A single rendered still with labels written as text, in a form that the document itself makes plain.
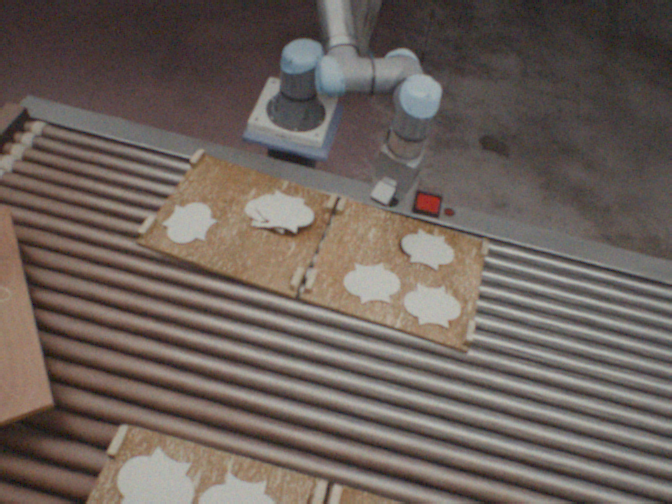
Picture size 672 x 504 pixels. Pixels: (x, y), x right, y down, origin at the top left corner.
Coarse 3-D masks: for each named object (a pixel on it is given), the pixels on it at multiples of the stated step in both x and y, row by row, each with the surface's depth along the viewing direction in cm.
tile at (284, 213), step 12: (264, 204) 147; (276, 204) 147; (288, 204) 148; (300, 204) 148; (264, 216) 144; (276, 216) 145; (288, 216) 145; (300, 216) 146; (312, 216) 146; (288, 228) 143
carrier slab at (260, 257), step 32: (192, 192) 150; (224, 192) 152; (256, 192) 153; (288, 192) 155; (320, 192) 156; (160, 224) 142; (224, 224) 145; (320, 224) 149; (192, 256) 138; (224, 256) 139; (256, 256) 140; (288, 256) 142; (288, 288) 136
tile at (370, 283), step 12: (348, 276) 139; (360, 276) 140; (372, 276) 140; (384, 276) 140; (396, 276) 141; (348, 288) 137; (360, 288) 137; (372, 288) 138; (384, 288) 138; (396, 288) 139; (360, 300) 135; (372, 300) 136; (384, 300) 136
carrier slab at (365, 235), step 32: (352, 224) 151; (384, 224) 152; (416, 224) 154; (320, 256) 143; (352, 256) 144; (384, 256) 145; (320, 288) 137; (448, 288) 142; (384, 320) 134; (416, 320) 135
